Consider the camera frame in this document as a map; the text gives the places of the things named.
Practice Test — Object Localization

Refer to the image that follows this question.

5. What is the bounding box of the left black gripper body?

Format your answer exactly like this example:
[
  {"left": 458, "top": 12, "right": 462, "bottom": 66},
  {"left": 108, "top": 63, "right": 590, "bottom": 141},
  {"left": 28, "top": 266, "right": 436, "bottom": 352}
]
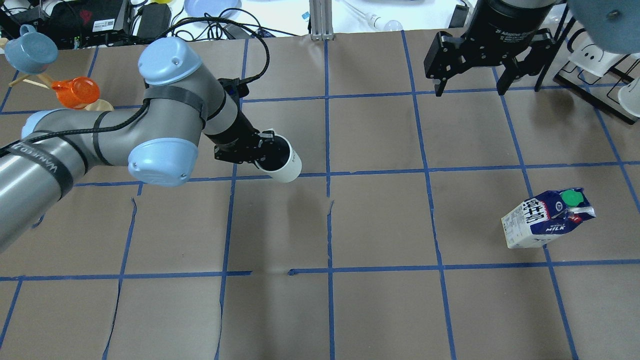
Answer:
[{"left": 214, "top": 129, "right": 268, "bottom": 164}]

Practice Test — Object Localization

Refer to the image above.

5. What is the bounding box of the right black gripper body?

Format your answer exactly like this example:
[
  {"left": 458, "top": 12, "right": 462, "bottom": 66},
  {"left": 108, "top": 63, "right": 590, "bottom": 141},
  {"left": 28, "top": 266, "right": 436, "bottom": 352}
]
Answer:
[{"left": 459, "top": 0, "right": 555, "bottom": 66}]

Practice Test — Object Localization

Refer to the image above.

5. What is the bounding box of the white grey mug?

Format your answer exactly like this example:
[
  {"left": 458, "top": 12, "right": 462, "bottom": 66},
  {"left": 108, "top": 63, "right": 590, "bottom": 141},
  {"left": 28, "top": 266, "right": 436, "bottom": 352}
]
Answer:
[{"left": 254, "top": 132, "right": 302, "bottom": 183}]

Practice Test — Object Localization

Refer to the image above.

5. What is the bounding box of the blue white milk carton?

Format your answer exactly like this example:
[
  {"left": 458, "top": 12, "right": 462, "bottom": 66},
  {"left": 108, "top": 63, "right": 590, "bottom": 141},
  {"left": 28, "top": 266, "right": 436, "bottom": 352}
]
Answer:
[{"left": 501, "top": 187, "right": 596, "bottom": 249}]

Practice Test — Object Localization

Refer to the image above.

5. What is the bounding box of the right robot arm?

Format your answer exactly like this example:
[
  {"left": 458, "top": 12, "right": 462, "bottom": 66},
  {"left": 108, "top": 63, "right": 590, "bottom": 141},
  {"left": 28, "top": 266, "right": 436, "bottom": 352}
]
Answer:
[{"left": 423, "top": 0, "right": 639, "bottom": 96}]

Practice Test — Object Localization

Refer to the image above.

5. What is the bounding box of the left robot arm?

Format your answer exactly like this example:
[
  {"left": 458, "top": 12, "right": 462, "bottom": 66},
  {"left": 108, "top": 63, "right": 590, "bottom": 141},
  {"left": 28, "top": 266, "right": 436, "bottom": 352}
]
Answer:
[{"left": 0, "top": 37, "right": 275, "bottom": 251}]

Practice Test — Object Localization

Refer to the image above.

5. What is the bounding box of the orange plastic cup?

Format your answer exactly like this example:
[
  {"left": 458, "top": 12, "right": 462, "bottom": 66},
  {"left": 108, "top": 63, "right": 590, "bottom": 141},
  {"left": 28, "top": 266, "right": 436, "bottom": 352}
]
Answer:
[{"left": 51, "top": 76, "right": 101, "bottom": 110}]

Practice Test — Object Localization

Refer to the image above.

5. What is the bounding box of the wooden cup stand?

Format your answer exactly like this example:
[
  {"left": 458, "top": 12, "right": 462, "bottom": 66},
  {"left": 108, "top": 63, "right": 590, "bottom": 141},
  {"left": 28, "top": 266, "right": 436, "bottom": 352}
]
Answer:
[{"left": 7, "top": 72, "right": 114, "bottom": 111}]

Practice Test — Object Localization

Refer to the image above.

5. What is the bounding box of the white smiley face mug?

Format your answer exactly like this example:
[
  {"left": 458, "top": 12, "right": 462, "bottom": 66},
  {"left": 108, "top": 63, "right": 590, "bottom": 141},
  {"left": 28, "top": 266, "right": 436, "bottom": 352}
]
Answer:
[{"left": 567, "top": 28, "right": 626, "bottom": 78}]

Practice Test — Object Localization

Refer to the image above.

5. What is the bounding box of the light bulb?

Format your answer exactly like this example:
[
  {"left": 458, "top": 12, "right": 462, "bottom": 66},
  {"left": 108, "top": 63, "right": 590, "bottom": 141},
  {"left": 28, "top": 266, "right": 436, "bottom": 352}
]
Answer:
[{"left": 365, "top": 13, "right": 403, "bottom": 32}]

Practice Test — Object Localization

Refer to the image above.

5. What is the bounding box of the black metal mug rack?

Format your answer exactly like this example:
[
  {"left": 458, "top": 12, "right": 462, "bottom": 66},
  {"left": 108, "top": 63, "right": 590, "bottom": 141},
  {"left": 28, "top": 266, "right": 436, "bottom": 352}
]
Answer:
[{"left": 534, "top": 0, "right": 639, "bottom": 125}]

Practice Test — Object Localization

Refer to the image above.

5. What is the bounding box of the blue plate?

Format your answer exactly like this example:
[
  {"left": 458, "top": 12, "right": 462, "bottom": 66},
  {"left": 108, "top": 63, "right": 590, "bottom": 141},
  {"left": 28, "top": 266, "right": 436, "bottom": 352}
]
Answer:
[{"left": 183, "top": 0, "right": 242, "bottom": 19}]

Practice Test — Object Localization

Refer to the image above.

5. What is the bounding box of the black power adapter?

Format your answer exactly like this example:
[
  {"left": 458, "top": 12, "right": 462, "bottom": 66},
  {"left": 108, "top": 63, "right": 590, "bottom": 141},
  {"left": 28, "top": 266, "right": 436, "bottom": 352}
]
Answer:
[{"left": 135, "top": 2, "right": 171, "bottom": 39}]

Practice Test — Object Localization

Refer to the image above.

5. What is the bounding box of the black electronics box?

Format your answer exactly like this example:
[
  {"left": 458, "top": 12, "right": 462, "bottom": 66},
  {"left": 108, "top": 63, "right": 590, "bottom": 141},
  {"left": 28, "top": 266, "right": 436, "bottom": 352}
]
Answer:
[{"left": 1, "top": 0, "right": 133, "bottom": 50}]

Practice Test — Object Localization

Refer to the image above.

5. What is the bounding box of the blue mug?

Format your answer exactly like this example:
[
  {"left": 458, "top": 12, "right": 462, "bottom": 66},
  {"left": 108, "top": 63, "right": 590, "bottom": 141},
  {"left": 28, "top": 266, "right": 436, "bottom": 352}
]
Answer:
[{"left": 4, "top": 23, "right": 59, "bottom": 75}]

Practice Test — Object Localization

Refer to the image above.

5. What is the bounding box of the black cable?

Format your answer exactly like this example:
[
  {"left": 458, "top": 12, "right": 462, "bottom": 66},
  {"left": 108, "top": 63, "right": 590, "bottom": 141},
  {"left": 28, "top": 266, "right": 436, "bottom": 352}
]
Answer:
[{"left": 160, "top": 7, "right": 301, "bottom": 86}]

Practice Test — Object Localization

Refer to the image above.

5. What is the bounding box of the aluminium profile post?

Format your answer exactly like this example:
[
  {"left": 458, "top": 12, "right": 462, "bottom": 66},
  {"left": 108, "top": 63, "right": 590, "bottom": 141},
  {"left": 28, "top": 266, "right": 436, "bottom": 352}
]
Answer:
[{"left": 308, "top": 0, "right": 335, "bottom": 41}]

